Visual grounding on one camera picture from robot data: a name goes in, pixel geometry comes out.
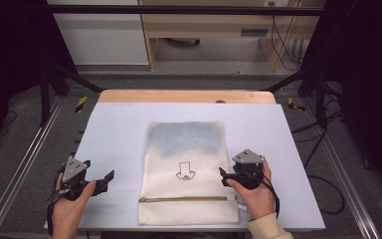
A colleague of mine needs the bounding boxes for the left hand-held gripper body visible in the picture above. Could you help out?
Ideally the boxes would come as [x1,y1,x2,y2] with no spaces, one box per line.
[48,155,96,202]

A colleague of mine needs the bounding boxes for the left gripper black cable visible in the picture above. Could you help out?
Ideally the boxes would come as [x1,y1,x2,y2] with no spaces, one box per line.
[46,164,68,237]

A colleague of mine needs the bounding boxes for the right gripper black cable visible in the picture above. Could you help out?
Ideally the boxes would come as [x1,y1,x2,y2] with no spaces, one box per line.
[245,169,281,219]

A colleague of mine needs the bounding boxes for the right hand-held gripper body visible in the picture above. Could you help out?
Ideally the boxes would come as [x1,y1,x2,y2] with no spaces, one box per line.
[227,148,267,191]

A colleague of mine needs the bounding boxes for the wooden desk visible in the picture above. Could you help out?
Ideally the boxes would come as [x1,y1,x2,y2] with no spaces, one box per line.
[138,0,326,72]

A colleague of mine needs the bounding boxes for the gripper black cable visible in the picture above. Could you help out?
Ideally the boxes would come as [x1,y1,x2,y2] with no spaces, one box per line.
[245,169,281,219]
[46,164,68,237]

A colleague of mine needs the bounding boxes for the aluminium floor rail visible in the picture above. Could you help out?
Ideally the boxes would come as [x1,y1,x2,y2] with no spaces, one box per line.
[0,95,66,239]
[301,97,382,239]

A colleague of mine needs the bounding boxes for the black metal stand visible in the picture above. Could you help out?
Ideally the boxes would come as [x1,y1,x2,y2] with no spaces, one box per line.
[264,62,330,129]
[39,62,104,127]

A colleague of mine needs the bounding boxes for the person's right cream sleeve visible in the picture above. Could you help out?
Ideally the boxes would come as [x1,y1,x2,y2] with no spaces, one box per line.
[246,211,294,239]

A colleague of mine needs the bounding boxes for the yellow-handled tool left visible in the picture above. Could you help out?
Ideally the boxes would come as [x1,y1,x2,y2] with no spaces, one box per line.
[74,95,90,115]

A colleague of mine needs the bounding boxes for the black hanging cables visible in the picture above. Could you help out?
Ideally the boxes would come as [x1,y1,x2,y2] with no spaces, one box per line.
[268,1,305,72]

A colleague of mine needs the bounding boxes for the person's left hand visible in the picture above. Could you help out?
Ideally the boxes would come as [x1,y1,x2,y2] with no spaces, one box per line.
[51,172,97,233]

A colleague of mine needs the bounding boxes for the black curtain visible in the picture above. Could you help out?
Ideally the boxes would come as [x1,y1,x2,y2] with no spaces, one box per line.
[299,0,382,195]
[0,0,78,157]

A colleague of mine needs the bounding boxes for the person's right hand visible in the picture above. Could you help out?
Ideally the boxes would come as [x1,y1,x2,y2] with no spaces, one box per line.
[225,161,277,222]

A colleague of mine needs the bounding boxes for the thin black floor cable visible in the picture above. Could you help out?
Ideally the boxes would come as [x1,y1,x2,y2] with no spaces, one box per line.
[0,109,18,129]

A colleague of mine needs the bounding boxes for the wooden table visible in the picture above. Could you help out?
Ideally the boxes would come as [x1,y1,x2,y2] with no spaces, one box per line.
[97,88,278,105]

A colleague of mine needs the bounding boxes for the white table mat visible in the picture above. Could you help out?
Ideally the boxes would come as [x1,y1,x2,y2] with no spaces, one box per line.
[44,102,326,233]

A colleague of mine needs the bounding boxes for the white mesh laundry bag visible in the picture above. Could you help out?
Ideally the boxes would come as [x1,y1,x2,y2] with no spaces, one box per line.
[137,119,249,226]

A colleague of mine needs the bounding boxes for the yellow-handled tool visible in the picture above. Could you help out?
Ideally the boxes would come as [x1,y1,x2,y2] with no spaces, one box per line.
[74,95,90,115]
[286,97,306,114]

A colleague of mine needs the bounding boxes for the white cabinet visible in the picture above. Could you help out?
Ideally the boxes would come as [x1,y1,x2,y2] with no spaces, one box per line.
[47,0,150,67]

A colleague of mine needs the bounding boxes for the yellow-handled tool right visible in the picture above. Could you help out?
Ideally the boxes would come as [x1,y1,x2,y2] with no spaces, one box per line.
[286,97,306,114]

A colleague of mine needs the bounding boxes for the black horizontal frame bar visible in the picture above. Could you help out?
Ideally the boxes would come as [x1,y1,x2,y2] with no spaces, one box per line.
[45,4,326,17]

